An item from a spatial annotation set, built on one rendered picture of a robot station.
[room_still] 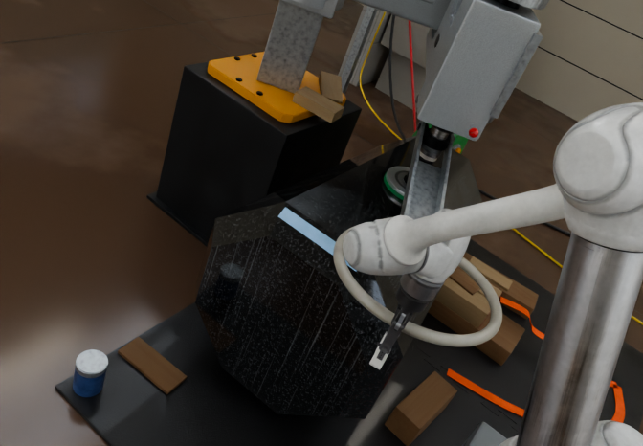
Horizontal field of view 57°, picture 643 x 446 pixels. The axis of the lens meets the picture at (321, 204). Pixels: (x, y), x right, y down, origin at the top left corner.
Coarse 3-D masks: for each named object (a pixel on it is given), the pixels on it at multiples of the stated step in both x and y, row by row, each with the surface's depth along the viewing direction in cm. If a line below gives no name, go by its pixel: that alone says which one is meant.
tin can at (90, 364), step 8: (88, 352) 197; (96, 352) 198; (80, 360) 194; (88, 360) 195; (96, 360) 196; (104, 360) 197; (80, 368) 191; (88, 368) 192; (96, 368) 193; (104, 368) 194; (80, 376) 192; (88, 376) 192; (96, 376) 193; (104, 376) 199; (80, 384) 194; (88, 384) 194; (96, 384) 196; (80, 392) 197; (88, 392) 197; (96, 392) 199
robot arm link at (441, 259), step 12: (456, 240) 123; (468, 240) 125; (432, 252) 123; (444, 252) 124; (456, 252) 125; (432, 264) 124; (444, 264) 125; (456, 264) 128; (420, 276) 129; (432, 276) 127; (444, 276) 128
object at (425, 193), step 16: (416, 128) 213; (416, 144) 206; (416, 160) 198; (448, 160) 202; (416, 176) 200; (432, 176) 202; (416, 192) 195; (432, 192) 197; (416, 208) 190; (432, 208) 192
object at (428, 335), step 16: (336, 256) 155; (352, 288) 145; (480, 288) 170; (368, 304) 142; (496, 304) 161; (384, 320) 141; (496, 320) 154; (416, 336) 140; (432, 336) 140; (448, 336) 141; (464, 336) 143; (480, 336) 146
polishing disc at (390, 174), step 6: (390, 168) 222; (396, 168) 223; (402, 168) 225; (408, 168) 227; (390, 174) 218; (396, 174) 220; (402, 174) 221; (390, 180) 215; (396, 180) 216; (402, 180) 218; (390, 186) 214; (396, 186) 213; (402, 186) 214; (402, 192) 211
